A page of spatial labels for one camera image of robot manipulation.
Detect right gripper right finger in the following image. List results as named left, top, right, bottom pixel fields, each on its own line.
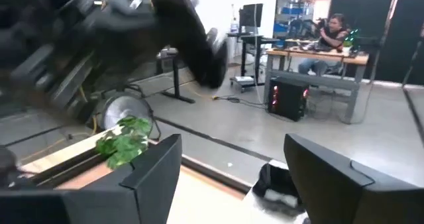
left=284, top=133, right=424, bottom=224

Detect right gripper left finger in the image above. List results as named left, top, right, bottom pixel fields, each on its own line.
left=0, top=133, right=183, bottom=224

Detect black wavy square mini plate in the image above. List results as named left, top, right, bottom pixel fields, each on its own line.
left=253, top=162, right=306, bottom=217

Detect green artificial plant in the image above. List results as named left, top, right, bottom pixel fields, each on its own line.
left=95, top=116, right=153, bottom=170

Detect black monitor on stand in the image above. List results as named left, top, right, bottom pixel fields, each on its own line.
left=238, top=3, right=264, bottom=28

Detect black small desk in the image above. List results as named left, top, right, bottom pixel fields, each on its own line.
left=226, top=31, right=281, bottom=93

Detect black floor fan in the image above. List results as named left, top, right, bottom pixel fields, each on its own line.
left=95, top=93, right=162, bottom=141

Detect computer tower blue lights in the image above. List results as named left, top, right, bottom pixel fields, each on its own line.
left=267, top=77, right=311, bottom=123

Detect blue storage shelving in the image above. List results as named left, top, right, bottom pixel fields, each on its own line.
left=273, top=0, right=315, bottom=40

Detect wooden top workbench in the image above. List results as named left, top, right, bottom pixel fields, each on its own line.
left=264, top=47, right=370, bottom=125

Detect person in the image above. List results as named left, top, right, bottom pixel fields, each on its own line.
left=297, top=13, right=352, bottom=76

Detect small potted plant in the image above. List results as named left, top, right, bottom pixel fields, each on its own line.
left=343, top=34, right=354, bottom=54

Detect black pedestal stand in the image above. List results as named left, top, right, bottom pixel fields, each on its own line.
left=158, top=47, right=197, bottom=105

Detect yellow extension cable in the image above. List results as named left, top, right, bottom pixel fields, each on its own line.
left=19, top=84, right=99, bottom=162

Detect black cables under workbench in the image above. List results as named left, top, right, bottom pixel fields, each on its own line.
left=213, top=94, right=271, bottom=111

